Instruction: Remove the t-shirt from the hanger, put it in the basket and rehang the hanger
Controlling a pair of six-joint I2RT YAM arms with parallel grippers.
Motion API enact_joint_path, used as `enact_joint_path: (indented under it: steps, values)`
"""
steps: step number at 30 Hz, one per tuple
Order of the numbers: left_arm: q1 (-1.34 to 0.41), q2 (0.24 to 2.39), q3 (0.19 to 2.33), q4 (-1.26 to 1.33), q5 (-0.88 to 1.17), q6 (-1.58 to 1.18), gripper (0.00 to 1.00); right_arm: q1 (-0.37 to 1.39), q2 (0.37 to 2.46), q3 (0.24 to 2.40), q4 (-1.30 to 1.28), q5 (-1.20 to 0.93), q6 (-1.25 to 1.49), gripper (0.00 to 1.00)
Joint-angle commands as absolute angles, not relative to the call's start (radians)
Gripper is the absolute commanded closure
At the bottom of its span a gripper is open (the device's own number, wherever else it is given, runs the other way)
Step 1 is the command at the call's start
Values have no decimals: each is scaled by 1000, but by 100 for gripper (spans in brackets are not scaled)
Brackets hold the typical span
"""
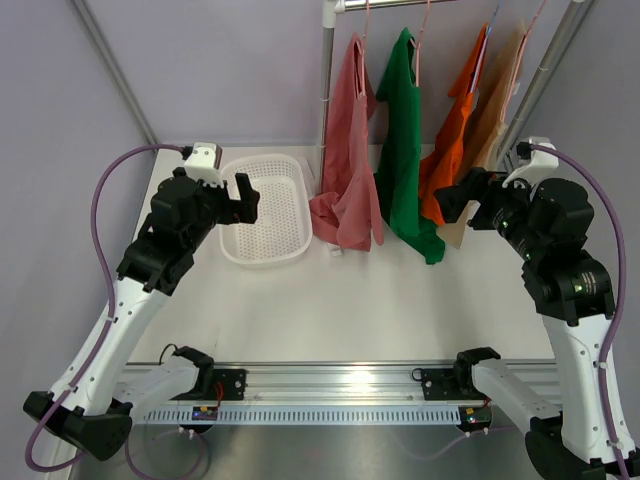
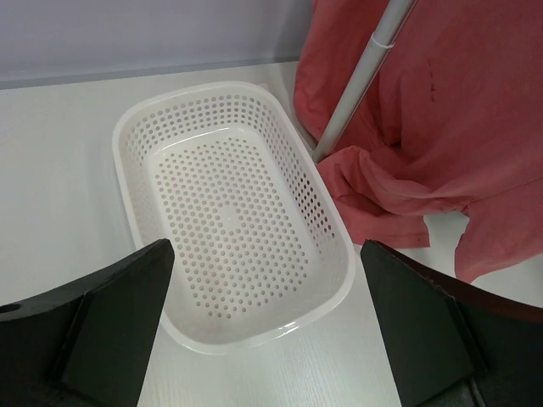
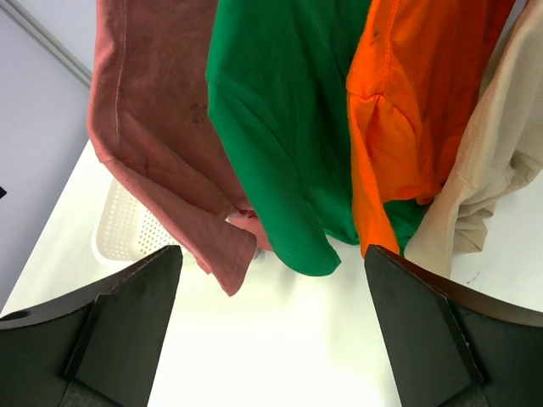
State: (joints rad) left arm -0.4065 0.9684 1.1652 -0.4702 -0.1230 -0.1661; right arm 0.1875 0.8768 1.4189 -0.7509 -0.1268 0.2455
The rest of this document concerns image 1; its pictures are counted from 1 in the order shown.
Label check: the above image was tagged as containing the pink hanger of green shirt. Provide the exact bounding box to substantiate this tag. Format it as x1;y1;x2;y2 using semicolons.
411;0;432;88

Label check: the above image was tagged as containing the aluminium mounting rail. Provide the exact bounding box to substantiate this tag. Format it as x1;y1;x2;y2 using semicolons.
119;360;561;406

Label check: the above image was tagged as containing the pink t shirt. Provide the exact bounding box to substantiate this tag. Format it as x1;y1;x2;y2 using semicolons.
310;34;384;252

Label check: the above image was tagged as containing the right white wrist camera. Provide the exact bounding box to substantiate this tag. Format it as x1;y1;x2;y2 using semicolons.
502;137;559;188

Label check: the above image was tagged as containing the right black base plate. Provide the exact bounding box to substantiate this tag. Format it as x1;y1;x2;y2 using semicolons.
412;368;487;402

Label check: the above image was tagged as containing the white slotted cable duct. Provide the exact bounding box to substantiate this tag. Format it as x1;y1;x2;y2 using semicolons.
142;405;462;426

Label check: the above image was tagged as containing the beige t shirt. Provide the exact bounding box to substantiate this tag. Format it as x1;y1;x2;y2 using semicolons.
436;24;528;249

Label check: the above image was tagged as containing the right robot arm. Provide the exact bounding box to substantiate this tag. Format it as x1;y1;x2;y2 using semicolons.
435;168;639;479

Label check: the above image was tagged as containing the metal clothes rack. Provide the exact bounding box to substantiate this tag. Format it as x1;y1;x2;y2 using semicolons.
314;0;597;180

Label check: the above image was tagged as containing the green t shirt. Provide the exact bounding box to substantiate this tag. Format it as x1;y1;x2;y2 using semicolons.
374;29;445;265

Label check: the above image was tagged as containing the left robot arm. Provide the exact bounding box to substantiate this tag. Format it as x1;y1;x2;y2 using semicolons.
23;168;260;461

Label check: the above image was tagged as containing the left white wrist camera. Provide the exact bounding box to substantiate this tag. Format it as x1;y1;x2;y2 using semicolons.
184;142;223;187

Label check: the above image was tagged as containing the light blue hanger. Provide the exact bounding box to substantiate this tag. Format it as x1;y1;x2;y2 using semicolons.
468;0;503;93

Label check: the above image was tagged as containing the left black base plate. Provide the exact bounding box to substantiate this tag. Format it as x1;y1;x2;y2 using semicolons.
173;367;247;401

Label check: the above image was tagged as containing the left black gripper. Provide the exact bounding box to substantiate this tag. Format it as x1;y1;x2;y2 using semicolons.
183;173;259;251

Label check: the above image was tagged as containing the orange t shirt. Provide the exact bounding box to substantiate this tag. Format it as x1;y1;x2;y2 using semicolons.
418;22;489;226

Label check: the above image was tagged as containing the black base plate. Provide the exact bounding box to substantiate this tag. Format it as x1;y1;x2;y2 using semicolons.
173;367;247;401
412;368;487;402

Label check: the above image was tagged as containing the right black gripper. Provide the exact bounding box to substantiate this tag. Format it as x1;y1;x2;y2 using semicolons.
435;167;546;262

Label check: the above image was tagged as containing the white perforated plastic basket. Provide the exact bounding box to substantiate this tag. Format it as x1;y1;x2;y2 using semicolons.
219;153;313;269

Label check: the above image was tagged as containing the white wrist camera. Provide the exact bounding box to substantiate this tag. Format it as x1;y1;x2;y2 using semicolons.
184;142;223;187
502;137;559;188

